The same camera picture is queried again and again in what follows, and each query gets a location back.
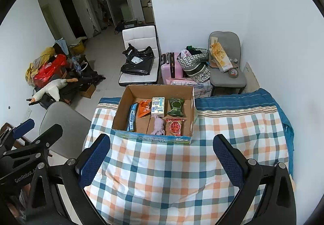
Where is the pink printed bag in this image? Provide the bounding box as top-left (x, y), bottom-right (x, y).
top-left (171, 78), bottom-right (212, 97)

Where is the grey shell chair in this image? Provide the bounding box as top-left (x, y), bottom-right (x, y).
top-left (39, 102), bottom-right (92, 151)

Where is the red snack packet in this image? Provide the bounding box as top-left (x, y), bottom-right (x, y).
top-left (166, 118), bottom-right (185, 136)

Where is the red plastic bag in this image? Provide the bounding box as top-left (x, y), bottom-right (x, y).
top-left (34, 54), bottom-right (68, 81)

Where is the black and white tote bag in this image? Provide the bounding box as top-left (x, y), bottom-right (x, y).
top-left (176, 46), bottom-right (211, 83)

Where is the white padded chair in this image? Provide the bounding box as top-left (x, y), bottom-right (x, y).
top-left (118, 25), bottom-right (160, 87)

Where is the long blue snack packet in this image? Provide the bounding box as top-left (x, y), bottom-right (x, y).
top-left (127, 103), bottom-right (138, 132)

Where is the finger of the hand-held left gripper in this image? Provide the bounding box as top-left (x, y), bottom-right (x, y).
top-left (0, 119), bottom-right (35, 151)
top-left (2, 124), bottom-right (64, 163)

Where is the yellow printed package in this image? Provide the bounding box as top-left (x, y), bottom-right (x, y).
top-left (209, 42), bottom-right (234, 72)

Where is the white and blue carton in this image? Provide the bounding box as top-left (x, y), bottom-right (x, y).
top-left (151, 97), bottom-right (165, 117)

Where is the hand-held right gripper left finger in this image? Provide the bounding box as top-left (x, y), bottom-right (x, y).
top-left (25, 134), bottom-right (111, 225)

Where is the black suitcase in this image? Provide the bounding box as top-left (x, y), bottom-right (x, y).
top-left (34, 83), bottom-right (81, 109)

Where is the orange snack packet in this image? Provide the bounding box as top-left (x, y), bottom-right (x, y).
top-left (137, 100), bottom-right (152, 118)

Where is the grey padded chair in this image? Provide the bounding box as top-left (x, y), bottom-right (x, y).
top-left (208, 32), bottom-right (247, 96)

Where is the small brown cardboard box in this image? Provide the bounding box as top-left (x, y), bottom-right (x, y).
top-left (80, 84), bottom-right (97, 99)

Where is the pink suitcase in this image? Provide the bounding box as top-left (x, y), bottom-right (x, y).
top-left (160, 52), bottom-right (184, 85)

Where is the black plastic bag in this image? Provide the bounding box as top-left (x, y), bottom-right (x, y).
top-left (120, 43), bottom-right (155, 76)

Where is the white goose plush toy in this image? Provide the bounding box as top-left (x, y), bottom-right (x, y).
top-left (27, 78), bottom-right (79, 106)

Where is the yellow cloth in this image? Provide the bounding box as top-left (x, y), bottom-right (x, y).
top-left (25, 47), bottom-right (55, 86)

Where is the light blue cloth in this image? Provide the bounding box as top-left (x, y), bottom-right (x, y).
top-left (54, 39), bottom-right (69, 54)

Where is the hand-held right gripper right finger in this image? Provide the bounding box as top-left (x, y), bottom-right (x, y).
top-left (213, 134), bottom-right (297, 225)

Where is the green snack packet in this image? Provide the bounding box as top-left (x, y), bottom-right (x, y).
top-left (167, 98), bottom-right (185, 117)

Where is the white flat panel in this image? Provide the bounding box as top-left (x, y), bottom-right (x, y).
top-left (243, 62), bottom-right (260, 94)

